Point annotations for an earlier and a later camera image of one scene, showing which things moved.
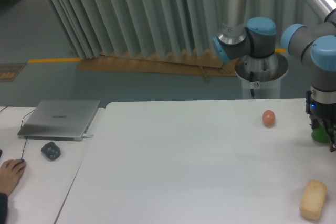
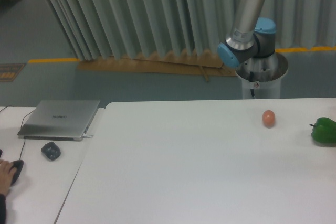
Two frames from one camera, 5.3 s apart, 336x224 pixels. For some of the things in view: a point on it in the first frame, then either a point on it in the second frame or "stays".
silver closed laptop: [66, 120] stays
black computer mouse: [23, 160] -> [18, 164]
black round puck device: [51, 151] stays
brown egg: [269, 118] stays
